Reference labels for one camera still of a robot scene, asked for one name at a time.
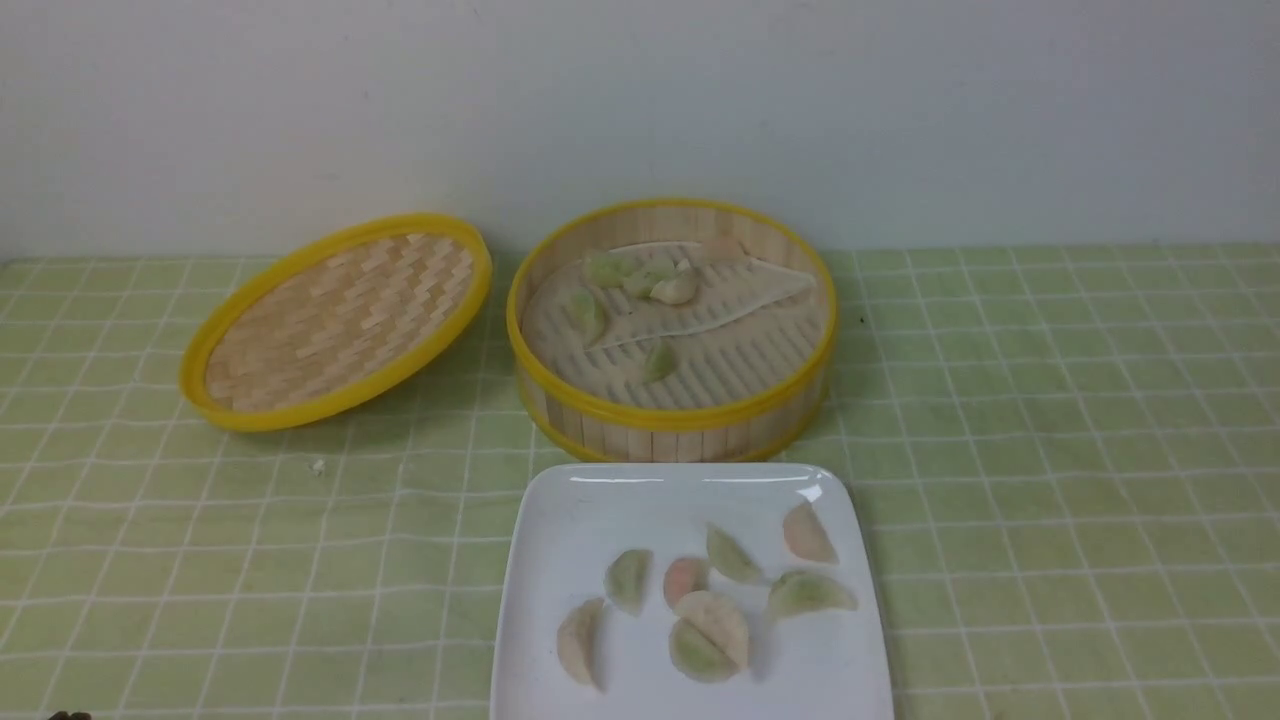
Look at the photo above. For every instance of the beige dumpling steamer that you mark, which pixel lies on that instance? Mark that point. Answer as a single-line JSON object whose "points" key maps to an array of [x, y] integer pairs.
{"points": [[718, 617]]}

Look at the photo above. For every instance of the green dumpling on plate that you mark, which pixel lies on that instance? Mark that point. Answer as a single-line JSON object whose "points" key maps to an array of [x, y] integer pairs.
{"points": [[625, 580]]}

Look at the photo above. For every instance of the pink dumpling on plate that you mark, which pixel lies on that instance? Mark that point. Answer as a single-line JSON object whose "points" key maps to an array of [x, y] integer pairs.
{"points": [[683, 576]]}

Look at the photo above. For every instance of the white square plate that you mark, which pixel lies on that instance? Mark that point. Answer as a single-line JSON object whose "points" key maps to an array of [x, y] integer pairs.
{"points": [[576, 519]]}

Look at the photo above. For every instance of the peach dumpling plate corner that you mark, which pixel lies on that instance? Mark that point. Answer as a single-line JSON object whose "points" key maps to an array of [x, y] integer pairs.
{"points": [[806, 537]]}

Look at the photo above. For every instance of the beige dumpling plate left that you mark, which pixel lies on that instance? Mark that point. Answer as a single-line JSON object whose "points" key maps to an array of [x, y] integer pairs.
{"points": [[576, 642]]}

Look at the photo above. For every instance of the green dumpling plate bottom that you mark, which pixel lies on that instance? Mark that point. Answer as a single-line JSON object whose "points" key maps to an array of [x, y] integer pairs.
{"points": [[698, 658]]}

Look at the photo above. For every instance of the green dumpling steamer front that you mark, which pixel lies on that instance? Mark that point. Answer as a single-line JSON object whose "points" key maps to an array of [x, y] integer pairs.
{"points": [[660, 362]]}

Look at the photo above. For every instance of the green dumpling steamer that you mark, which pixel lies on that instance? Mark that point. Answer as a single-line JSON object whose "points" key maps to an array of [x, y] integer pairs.
{"points": [[588, 315], [660, 362]]}

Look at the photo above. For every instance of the white mesh steamer liner cloth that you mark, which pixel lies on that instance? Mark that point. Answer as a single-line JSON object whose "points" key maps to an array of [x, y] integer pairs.
{"points": [[750, 326]]}

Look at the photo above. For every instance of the green dumpling steamer left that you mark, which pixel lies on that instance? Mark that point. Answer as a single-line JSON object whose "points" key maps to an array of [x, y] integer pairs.
{"points": [[588, 315]]}

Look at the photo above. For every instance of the pale green dumpling upper middle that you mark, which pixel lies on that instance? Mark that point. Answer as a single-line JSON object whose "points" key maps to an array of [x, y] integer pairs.
{"points": [[646, 276]]}

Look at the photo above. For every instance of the beige dumpling in steamer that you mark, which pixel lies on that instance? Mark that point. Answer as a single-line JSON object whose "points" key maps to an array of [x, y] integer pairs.
{"points": [[676, 289]]}

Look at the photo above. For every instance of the green dumpling upper left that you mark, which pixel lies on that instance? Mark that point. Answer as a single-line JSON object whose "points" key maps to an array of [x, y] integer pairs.
{"points": [[608, 269]]}

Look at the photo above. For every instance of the yellow rimmed bamboo steamer basket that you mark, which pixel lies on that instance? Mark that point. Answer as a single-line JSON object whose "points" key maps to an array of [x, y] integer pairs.
{"points": [[597, 430]]}

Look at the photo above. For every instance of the yellow rimmed woven steamer lid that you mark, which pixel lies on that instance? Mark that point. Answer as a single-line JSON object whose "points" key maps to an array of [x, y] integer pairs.
{"points": [[337, 323]]}

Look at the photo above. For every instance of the green checked tablecloth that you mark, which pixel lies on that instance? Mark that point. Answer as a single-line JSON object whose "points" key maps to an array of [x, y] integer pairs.
{"points": [[1065, 462]]}

